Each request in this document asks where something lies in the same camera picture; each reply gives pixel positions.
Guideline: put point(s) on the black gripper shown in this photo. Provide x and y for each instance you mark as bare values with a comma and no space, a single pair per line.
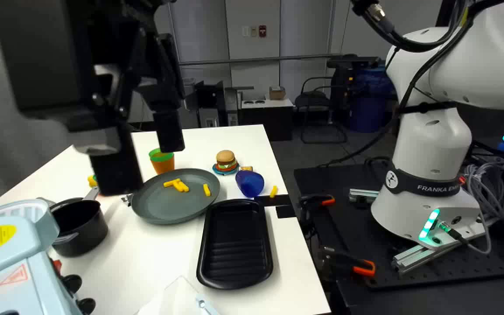
140,58

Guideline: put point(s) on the light blue toy oven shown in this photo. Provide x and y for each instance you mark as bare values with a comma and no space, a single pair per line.
12,262

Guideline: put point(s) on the yellow toy fry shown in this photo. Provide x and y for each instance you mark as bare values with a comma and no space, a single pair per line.
206,189
273,191
182,187
170,184

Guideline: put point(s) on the yellow toy food piece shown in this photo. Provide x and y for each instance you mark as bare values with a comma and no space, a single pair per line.
91,180

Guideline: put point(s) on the grey round plate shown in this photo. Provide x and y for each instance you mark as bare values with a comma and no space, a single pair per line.
170,206

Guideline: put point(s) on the black background device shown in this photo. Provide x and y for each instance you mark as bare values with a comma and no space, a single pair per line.
208,101

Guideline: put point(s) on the toy hamburger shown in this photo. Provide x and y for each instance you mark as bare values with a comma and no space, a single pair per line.
226,157

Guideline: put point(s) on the small teal plate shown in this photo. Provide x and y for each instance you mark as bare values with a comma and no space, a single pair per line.
226,171

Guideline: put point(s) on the black toy pot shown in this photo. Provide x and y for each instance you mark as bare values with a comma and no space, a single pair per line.
79,227

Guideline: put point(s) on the small toy can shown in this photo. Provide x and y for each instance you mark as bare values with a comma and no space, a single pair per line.
245,168

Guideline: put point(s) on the blue plastic cup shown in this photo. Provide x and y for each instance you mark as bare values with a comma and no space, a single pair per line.
248,182

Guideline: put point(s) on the dark cabinet with white top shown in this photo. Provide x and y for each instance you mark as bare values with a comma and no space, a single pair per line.
266,115

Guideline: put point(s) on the black ridged baking tray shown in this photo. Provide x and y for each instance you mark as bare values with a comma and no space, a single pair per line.
234,245

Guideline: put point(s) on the small cardboard box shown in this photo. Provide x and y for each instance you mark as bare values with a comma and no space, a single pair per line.
276,93

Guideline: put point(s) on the black chair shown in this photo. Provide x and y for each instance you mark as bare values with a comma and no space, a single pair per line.
320,107

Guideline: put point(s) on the black orange clamp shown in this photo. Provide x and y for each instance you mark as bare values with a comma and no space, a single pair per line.
350,262
322,201

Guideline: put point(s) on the blue barrel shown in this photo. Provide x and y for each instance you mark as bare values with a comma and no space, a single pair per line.
367,98

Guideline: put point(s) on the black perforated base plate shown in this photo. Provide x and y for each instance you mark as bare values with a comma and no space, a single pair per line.
345,233

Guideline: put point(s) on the aluminium rail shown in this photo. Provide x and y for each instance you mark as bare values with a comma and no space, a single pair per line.
437,247

